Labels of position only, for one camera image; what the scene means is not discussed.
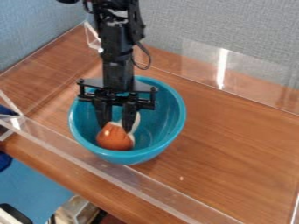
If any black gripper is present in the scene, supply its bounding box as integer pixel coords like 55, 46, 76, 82
77, 58, 158, 132

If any black and white object corner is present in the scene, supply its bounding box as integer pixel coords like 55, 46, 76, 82
0, 203, 33, 224

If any clear acrylic corner bracket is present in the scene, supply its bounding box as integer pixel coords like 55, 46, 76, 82
83, 21, 103, 53

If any grey metal object below table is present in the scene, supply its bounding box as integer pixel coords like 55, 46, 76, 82
47, 195, 99, 224

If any clear acrylic front barrier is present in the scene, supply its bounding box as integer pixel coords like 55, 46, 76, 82
0, 116, 243, 224

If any clear acrylic barrier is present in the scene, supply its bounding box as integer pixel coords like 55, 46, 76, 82
0, 116, 243, 224
148, 39, 299, 115

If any dark blue object at left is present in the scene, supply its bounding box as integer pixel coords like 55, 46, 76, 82
0, 104, 19, 172

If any blue plastic bowl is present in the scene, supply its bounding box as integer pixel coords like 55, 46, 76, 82
68, 75, 187, 165

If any clear acrylic back barrier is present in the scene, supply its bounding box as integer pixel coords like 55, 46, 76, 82
148, 39, 299, 115

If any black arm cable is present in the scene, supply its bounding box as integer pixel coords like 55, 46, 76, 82
131, 42, 152, 71

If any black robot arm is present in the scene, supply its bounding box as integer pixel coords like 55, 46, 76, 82
56, 0, 158, 131

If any brown and white toy mushroom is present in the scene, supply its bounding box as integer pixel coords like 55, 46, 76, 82
96, 113, 140, 151

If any clear acrylic left bracket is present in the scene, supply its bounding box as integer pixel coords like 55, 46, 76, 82
0, 90, 24, 142

